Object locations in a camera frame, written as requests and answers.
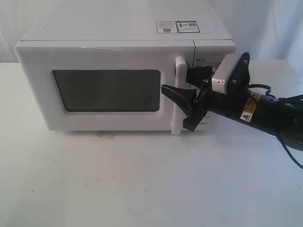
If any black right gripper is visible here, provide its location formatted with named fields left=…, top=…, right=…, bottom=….
left=161, top=66, right=229, bottom=131

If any white microwave door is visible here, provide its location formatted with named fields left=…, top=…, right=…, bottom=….
left=15, top=40, right=196, bottom=135

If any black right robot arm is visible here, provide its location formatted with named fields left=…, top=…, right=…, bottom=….
left=183, top=66, right=303, bottom=150

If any white microwave oven body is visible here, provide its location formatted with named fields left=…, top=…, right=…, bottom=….
left=19, top=14, right=236, bottom=132

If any right blue info sticker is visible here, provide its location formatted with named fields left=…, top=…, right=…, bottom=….
left=176, top=21, right=200, bottom=34

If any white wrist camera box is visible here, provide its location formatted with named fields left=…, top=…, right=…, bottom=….
left=211, top=53, right=242, bottom=95

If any black camera mounting bracket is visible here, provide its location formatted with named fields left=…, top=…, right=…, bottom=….
left=227, top=52, right=250, bottom=94

